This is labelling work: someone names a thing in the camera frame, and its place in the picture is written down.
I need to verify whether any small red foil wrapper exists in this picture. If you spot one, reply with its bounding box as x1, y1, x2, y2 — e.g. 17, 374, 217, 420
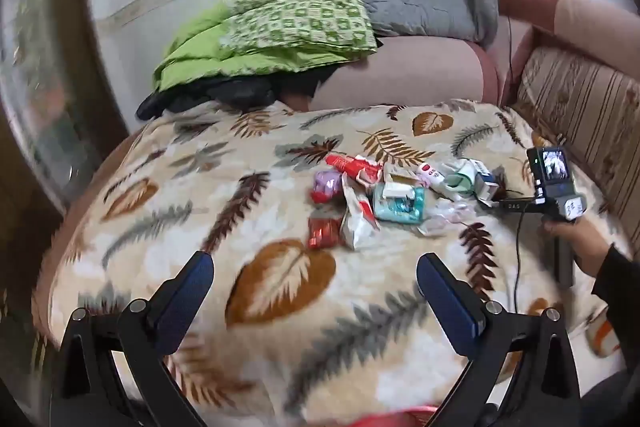
307, 218, 342, 249

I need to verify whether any black cable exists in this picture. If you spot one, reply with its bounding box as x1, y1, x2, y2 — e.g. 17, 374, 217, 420
512, 206, 528, 313

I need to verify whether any person's right hand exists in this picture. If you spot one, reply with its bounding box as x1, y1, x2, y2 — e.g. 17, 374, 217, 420
542, 217, 612, 277

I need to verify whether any black garment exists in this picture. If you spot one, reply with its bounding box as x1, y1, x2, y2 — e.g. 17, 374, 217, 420
136, 66, 337, 121

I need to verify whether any purple pink wrapper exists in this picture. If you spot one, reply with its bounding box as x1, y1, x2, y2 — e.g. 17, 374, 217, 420
309, 169, 344, 205

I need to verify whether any red white snack wrapper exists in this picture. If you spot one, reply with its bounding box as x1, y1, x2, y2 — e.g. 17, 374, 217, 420
340, 173, 380, 251

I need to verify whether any green patterned quilt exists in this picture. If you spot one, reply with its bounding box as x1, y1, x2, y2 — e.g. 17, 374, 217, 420
153, 0, 378, 92

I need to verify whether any striped beige bolster cushion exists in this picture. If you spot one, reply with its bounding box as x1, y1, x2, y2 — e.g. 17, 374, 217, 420
514, 46, 639, 255

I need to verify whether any wooden door with glass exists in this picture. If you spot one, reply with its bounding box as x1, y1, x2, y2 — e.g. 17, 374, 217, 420
1, 0, 128, 213

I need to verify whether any red plastic trash basket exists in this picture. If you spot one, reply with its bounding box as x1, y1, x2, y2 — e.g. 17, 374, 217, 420
349, 405, 437, 427

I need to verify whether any white green crumpled carton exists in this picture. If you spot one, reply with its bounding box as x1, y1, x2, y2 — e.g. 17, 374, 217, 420
440, 158, 478, 202

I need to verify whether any clear plastic wrapper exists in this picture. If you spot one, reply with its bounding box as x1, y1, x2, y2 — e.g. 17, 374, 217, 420
416, 198, 475, 237

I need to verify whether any leaf pattern fleece blanket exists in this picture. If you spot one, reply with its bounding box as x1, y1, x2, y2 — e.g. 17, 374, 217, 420
32, 100, 604, 425

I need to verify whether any pink brown headboard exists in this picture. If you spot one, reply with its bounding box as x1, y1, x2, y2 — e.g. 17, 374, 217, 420
486, 0, 639, 104

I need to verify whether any blue white small box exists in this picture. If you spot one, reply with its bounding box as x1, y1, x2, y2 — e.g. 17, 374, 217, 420
471, 159, 499, 207

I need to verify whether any pink pillow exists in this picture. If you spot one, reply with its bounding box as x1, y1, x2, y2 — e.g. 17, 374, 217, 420
279, 36, 502, 112

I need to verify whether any teal wet wipes pack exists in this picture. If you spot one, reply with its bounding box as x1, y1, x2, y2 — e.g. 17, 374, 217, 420
372, 183, 426, 225

